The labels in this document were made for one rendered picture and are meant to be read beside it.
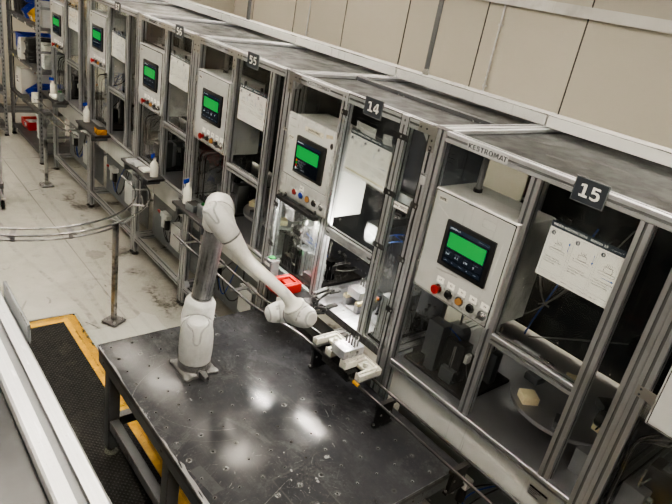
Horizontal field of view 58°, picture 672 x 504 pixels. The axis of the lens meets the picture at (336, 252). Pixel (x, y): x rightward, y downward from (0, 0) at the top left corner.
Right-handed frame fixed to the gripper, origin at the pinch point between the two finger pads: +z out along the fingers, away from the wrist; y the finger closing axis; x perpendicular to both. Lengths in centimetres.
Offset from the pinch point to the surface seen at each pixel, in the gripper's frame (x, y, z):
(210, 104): 145, 65, -1
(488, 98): -3, 106, 81
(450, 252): -64, 56, -1
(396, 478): -88, -33, -29
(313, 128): 41, 79, 2
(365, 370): -43.4, -13.0, -12.3
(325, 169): 26, 62, 2
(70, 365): 130, -99, -94
